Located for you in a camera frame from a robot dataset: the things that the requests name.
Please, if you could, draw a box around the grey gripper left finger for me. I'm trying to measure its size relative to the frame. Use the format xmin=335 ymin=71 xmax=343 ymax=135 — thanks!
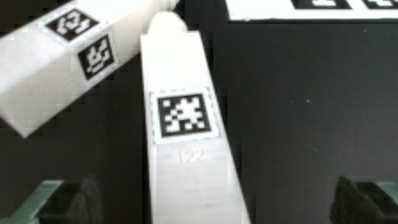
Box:
xmin=0 ymin=176 xmax=104 ymax=224

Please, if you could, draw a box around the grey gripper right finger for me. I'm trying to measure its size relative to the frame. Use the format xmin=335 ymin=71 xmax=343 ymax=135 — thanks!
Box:
xmin=328 ymin=177 xmax=398 ymax=224

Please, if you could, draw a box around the white desk leg front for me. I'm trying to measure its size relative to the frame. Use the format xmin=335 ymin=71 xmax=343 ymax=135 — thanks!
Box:
xmin=140 ymin=12 xmax=250 ymax=224

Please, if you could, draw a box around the white desk leg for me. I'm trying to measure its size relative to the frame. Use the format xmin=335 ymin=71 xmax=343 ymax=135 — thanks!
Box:
xmin=140 ymin=12 xmax=250 ymax=224
xmin=0 ymin=0 xmax=179 ymax=136

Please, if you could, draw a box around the white marker sheet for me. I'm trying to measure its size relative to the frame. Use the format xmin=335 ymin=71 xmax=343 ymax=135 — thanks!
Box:
xmin=225 ymin=0 xmax=398 ymax=22

